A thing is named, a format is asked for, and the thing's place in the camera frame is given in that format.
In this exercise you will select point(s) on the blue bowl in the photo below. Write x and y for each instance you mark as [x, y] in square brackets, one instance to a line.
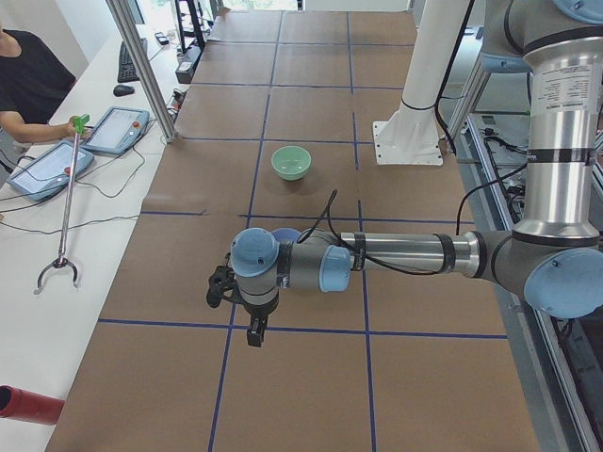
[283, 235]

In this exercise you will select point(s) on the reacher grabber tool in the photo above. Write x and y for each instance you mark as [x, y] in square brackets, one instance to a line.
[61, 261]

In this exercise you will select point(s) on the red cylinder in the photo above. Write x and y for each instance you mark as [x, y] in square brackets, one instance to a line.
[22, 405]

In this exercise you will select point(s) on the person's hand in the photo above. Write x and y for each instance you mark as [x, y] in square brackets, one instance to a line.
[77, 132]

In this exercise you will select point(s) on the black keyboard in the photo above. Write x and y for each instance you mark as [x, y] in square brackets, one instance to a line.
[127, 71]

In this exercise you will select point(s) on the aluminium frame post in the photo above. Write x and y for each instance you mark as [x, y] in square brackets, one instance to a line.
[124, 20]

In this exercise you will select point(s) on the teach pendant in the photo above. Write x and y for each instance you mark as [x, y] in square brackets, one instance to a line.
[117, 131]
[46, 175]

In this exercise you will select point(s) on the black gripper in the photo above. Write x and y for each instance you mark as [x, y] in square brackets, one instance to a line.
[258, 311]

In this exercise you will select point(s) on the black computer mouse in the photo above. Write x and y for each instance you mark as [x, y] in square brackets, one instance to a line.
[123, 90]

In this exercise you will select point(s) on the far teach pendant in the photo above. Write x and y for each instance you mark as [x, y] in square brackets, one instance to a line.
[117, 131]

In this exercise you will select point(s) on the person in black shirt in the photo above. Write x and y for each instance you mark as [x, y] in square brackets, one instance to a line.
[34, 83]

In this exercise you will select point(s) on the near teach pendant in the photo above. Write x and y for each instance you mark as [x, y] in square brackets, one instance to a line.
[46, 175]

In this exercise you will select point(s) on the green bowl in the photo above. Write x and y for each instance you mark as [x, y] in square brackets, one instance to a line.
[291, 163]

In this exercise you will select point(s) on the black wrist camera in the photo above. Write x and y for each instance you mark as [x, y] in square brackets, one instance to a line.
[221, 286]

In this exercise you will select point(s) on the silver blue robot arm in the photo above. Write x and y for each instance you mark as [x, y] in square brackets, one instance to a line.
[550, 258]

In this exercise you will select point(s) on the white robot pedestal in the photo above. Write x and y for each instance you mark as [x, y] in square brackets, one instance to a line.
[410, 136]

